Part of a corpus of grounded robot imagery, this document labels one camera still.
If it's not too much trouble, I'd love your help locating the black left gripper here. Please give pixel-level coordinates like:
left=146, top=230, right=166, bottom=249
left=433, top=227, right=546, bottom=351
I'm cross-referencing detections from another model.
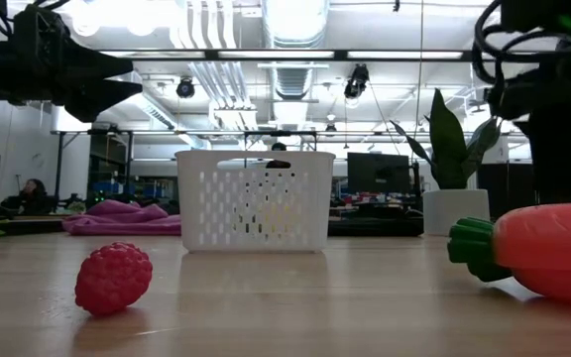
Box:
left=10, top=3, right=144, bottom=124

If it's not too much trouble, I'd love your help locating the red toy raspberry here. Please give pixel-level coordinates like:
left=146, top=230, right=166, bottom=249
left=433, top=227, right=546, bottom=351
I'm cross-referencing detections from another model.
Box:
left=74, top=241, right=154, bottom=317

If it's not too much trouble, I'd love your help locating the large orange toy carrot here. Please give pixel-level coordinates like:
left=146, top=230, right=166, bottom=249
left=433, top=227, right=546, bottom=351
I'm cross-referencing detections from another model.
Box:
left=446, top=201, right=571, bottom=307

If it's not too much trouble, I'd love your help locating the black track light fixture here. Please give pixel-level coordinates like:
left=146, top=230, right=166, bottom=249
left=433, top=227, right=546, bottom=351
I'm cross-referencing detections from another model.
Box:
left=175, top=76, right=196, bottom=99
left=343, top=62, right=371, bottom=100

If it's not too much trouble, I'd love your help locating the person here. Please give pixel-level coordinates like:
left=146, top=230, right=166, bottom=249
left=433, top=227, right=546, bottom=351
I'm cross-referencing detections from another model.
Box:
left=264, top=142, right=292, bottom=170
left=0, top=178, right=57, bottom=215

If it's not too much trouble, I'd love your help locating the purple cloth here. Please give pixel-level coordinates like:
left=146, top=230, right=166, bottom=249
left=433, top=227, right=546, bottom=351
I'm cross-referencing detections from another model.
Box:
left=61, top=198, right=182, bottom=237

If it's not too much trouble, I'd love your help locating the white perforated plastic basket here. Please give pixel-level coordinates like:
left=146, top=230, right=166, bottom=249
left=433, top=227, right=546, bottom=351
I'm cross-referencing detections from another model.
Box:
left=174, top=150, right=337, bottom=254

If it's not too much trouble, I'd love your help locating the black computer monitor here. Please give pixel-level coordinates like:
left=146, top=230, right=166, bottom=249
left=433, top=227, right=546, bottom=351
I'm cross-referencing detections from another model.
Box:
left=347, top=152, right=411, bottom=195

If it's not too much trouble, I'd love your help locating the green snake plant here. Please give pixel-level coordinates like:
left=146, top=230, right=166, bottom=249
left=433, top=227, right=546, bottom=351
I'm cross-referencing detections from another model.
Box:
left=390, top=87, right=504, bottom=190

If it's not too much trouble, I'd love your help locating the white plant pot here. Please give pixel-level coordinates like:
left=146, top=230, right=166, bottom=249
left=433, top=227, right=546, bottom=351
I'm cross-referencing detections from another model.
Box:
left=421, top=188, right=491, bottom=237

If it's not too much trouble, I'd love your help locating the silver ventilation duct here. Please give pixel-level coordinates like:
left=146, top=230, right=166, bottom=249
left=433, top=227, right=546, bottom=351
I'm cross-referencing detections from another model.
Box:
left=260, top=0, right=331, bottom=100

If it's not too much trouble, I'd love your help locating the black metal rig frame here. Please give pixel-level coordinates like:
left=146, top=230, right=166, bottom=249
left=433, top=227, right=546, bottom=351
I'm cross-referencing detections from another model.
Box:
left=96, top=48, right=475, bottom=62

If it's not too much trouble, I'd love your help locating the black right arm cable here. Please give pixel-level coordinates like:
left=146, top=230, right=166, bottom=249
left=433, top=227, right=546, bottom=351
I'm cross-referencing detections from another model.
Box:
left=471, top=0, right=571, bottom=86

